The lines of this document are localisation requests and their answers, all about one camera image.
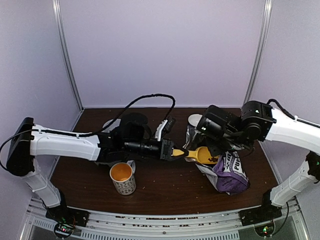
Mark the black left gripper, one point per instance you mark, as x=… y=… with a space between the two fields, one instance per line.
x=166 y=149

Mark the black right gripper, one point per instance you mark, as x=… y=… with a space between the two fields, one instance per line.
x=214 y=150

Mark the yellow plastic scoop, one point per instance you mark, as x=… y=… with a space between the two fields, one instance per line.
x=201 y=156

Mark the purple pet food bag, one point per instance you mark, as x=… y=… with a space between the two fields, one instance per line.
x=227 y=175

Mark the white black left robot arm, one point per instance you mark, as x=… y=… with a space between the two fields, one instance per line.
x=127 y=134

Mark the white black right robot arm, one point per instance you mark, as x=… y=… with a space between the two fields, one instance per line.
x=269 y=121

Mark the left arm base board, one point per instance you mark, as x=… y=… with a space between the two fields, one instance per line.
x=66 y=224

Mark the right arm base board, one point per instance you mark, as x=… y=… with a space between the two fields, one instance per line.
x=261 y=218

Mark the dark blue white bowl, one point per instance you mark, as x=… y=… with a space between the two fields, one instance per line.
x=194 y=119

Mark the white mug yellow inside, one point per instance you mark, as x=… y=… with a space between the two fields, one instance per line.
x=122 y=175

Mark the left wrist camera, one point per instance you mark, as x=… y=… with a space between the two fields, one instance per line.
x=170 y=124

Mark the aluminium front rail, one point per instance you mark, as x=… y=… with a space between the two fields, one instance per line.
x=225 y=225

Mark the right aluminium corner post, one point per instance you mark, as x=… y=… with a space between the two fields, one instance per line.
x=263 y=35

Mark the aluminium corner post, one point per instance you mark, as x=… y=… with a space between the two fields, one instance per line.
x=263 y=35
x=56 y=4

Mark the left aluminium corner post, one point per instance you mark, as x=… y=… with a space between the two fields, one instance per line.
x=56 y=4

